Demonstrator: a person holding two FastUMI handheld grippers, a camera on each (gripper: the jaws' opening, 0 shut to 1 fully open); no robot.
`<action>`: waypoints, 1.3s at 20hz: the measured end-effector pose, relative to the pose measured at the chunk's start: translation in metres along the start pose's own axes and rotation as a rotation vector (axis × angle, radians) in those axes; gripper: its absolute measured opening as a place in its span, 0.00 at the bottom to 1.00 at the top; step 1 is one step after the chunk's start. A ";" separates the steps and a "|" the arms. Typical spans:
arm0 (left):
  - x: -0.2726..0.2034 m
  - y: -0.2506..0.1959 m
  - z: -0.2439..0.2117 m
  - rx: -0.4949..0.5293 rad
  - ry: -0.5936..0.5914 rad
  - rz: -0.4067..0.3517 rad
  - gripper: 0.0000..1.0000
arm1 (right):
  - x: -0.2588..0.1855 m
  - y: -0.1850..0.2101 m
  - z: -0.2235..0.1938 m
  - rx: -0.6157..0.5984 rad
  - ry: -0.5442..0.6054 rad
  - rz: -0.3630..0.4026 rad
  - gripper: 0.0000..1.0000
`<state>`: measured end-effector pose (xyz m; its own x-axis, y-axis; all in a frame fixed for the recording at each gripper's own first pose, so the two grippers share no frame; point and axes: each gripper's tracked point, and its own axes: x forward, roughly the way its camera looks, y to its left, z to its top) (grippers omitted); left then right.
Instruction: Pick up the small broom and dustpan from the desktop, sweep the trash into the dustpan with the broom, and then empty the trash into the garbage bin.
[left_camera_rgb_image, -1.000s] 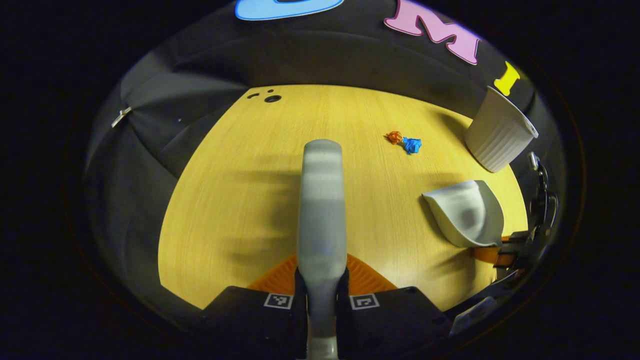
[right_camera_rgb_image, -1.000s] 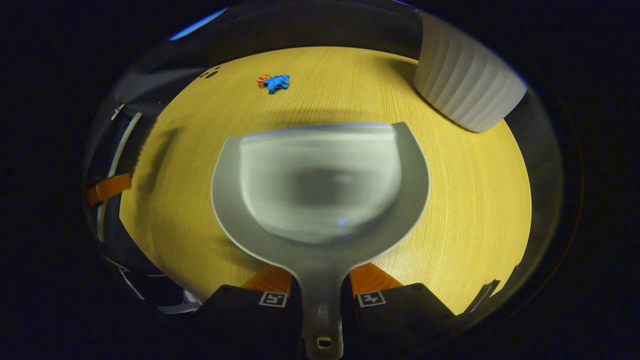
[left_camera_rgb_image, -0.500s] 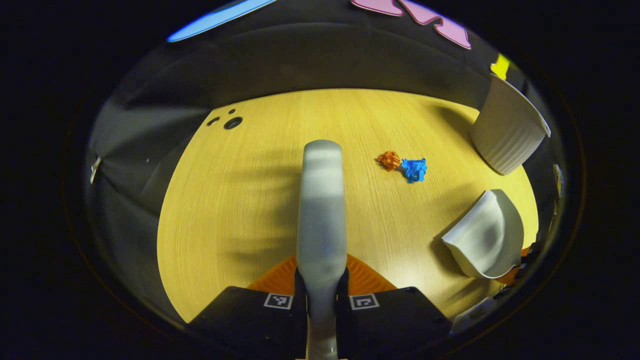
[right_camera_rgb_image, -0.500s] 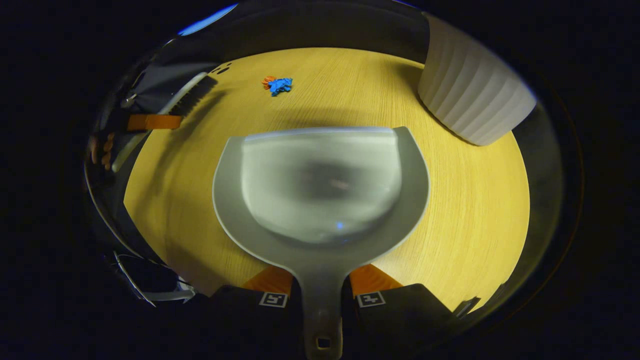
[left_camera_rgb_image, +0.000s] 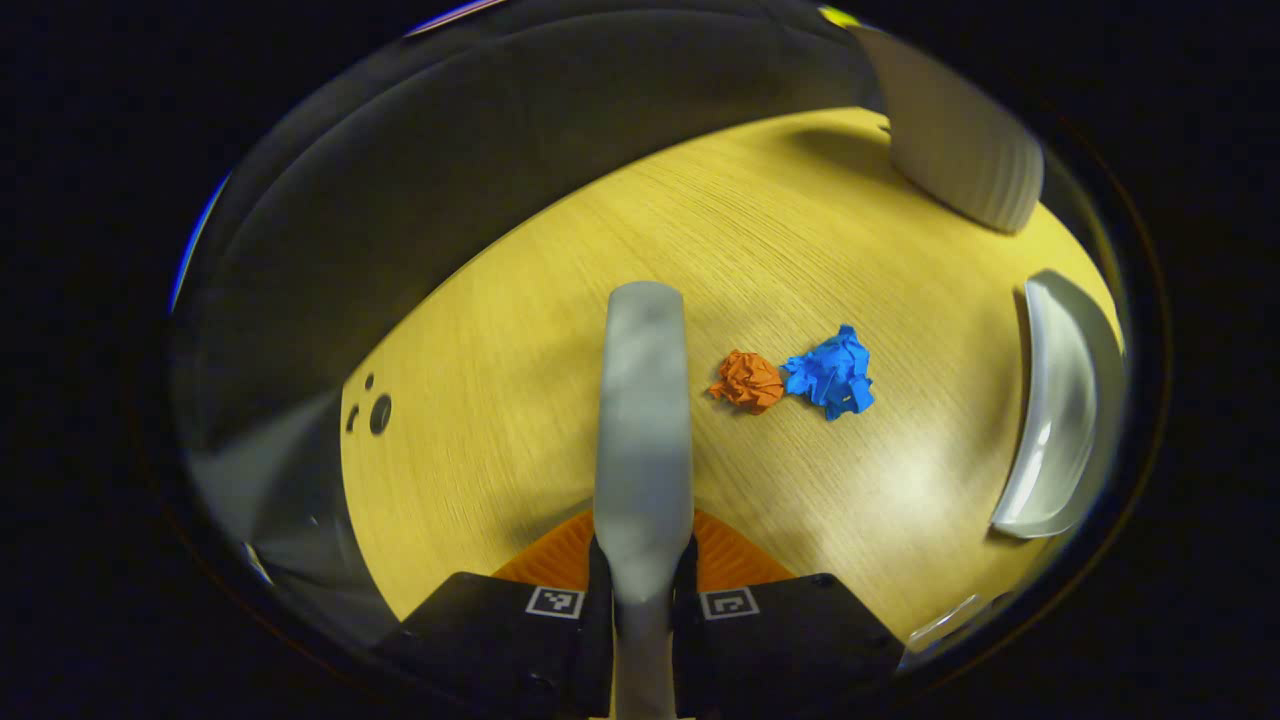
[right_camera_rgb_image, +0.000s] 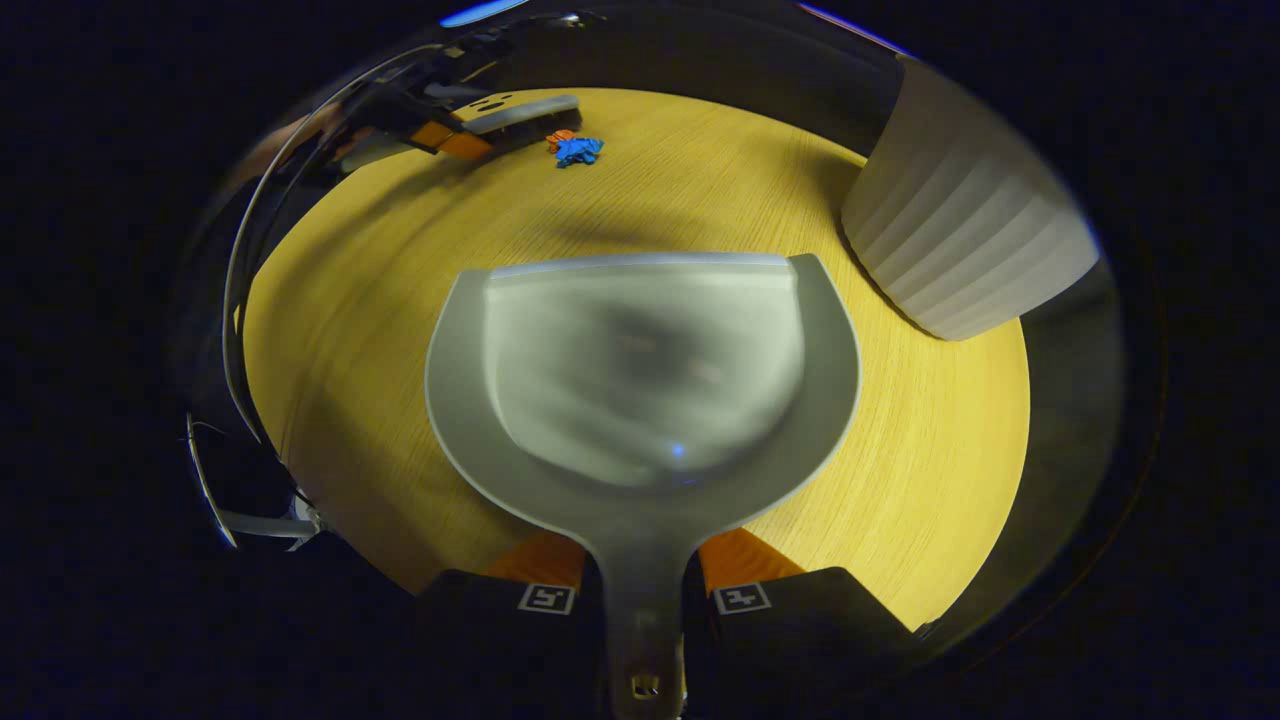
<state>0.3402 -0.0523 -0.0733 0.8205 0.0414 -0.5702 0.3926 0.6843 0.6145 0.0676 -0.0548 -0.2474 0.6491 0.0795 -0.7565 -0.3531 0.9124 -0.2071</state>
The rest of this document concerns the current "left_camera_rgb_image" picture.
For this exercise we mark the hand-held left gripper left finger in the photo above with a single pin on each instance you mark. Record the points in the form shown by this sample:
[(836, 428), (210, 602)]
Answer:
[(500, 650)]

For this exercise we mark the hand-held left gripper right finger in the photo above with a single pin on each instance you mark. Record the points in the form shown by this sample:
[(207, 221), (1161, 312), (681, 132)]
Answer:
[(780, 650)]

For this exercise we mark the orange paper ball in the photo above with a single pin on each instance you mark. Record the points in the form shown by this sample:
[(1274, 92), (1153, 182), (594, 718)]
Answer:
[(750, 382)]

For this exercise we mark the blue paper ball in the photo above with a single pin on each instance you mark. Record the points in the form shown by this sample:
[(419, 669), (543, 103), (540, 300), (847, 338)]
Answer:
[(832, 372)]

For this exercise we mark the white dustpan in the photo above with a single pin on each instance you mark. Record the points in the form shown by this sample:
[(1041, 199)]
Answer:
[(1060, 410)]

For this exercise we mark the white garbage bin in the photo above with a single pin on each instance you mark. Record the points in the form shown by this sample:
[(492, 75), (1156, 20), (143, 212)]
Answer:
[(960, 140)]

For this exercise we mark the wooden desktop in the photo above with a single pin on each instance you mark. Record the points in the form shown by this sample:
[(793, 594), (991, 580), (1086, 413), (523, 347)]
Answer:
[(800, 230)]

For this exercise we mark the black backdrop cloth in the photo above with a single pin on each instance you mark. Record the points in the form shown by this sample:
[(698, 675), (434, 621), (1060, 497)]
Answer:
[(450, 150)]

